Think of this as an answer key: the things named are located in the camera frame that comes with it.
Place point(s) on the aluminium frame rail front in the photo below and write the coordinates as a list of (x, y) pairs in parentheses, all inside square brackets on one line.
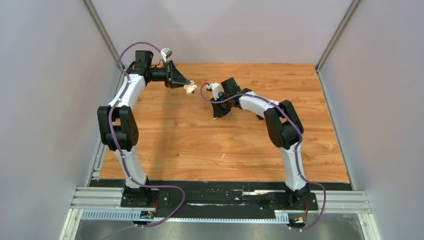
[(337, 201)]

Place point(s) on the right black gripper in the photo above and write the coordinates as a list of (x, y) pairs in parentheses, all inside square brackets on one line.
[(219, 112)]

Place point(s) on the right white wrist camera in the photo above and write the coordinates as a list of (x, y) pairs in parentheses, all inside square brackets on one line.
[(215, 88)]

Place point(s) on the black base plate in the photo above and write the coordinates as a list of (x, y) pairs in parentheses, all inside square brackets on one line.
[(218, 199)]

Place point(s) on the white earbud charging case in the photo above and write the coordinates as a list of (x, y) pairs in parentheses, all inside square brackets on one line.
[(190, 89)]

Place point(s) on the right aluminium corner post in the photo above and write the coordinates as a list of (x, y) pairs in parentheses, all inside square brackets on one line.
[(348, 15)]

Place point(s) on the aluminium corner post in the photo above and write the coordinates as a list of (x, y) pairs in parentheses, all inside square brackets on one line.
[(348, 15), (95, 17)]

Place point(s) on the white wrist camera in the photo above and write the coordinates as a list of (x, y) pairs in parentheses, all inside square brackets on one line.
[(215, 88), (166, 53)]

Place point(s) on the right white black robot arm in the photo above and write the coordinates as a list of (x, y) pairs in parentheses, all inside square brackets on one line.
[(283, 125)]

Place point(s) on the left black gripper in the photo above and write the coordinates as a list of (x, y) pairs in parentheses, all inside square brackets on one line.
[(174, 79)]

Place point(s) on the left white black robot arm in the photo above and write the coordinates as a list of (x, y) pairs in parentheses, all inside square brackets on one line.
[(117, 125)]

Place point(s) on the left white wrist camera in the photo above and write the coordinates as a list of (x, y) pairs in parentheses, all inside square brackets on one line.
[(166, 53)]

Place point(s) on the left aluminium corner post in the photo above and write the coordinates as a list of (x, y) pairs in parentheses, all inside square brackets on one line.
[(95, 17)]

